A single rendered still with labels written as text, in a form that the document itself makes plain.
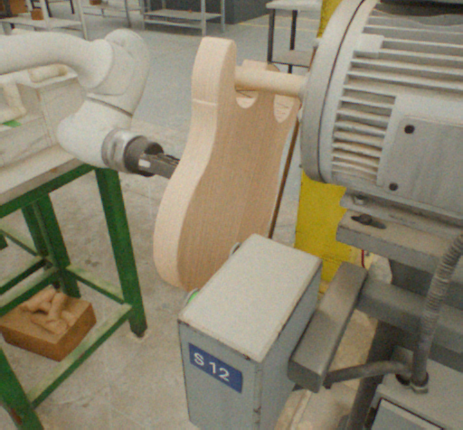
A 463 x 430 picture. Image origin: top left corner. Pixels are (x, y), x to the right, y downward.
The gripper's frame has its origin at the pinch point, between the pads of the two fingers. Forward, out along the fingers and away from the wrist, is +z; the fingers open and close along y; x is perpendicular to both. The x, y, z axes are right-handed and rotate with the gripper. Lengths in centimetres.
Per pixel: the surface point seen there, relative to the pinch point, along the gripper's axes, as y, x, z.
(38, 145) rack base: -11, -8, -66
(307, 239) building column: -118, -33, -10
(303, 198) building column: -108, -13, -15
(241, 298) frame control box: 25.7, -6.5, 19.3
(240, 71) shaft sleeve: 6.7, 18.8, 2.1
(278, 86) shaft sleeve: 6.7, 17.7, 8.8
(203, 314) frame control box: 29.1, -8.2, 17.2
